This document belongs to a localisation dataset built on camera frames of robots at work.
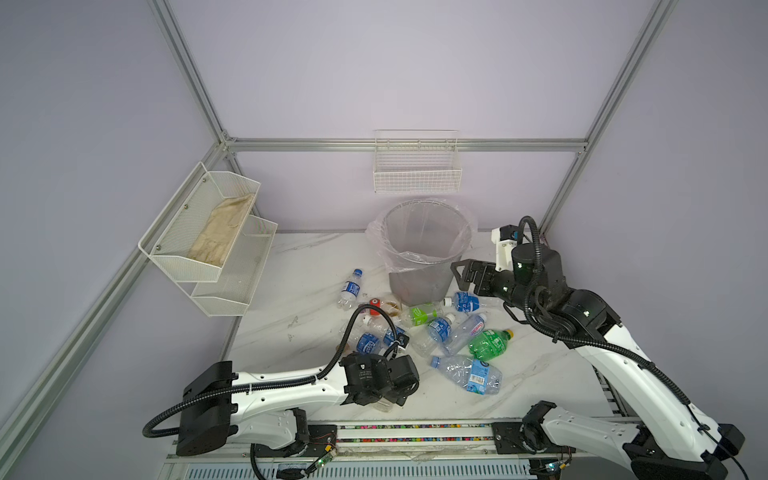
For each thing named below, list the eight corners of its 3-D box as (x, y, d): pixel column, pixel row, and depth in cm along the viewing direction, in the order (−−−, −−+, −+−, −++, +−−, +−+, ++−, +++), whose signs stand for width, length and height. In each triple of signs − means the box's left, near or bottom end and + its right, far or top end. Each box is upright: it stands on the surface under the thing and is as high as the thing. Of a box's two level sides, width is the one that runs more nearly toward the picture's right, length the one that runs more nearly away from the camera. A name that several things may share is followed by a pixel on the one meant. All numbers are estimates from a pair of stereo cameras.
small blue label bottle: (339, 309, 100) (336, 300, 96) (354, 274, 109) (352, 265, 105) (351, 312, 99) (349, 303, 95) (366, 276, 109) (365, 267, 105)
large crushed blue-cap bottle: (426, 374, 86) (428, 368, 82) (435, 349, 90) (437, 343, 87) (493, 402, 81) (498, 397, 77) (498, 375, 86) (503, 369, 82)
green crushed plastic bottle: (471, 361, 88) (474, 356, 85) (467, 335, 93) (469, 329, 90) (516, 361, 88) (520, 356, 85) (509, 335, 93) (512, 329, 90)
